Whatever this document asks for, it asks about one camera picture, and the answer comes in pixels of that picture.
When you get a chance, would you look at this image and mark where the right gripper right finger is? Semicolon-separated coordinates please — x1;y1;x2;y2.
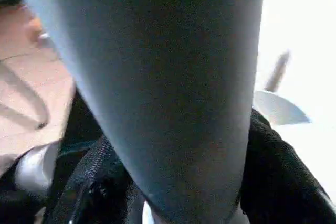
237;108;336;224

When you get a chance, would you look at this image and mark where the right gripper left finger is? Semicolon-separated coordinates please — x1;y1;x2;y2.
44;135;145;224

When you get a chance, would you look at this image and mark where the white plastic table leg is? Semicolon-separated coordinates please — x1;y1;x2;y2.
7;0;268;224

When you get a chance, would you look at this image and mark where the white plastic table top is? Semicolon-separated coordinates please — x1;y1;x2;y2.
251;0;336;206

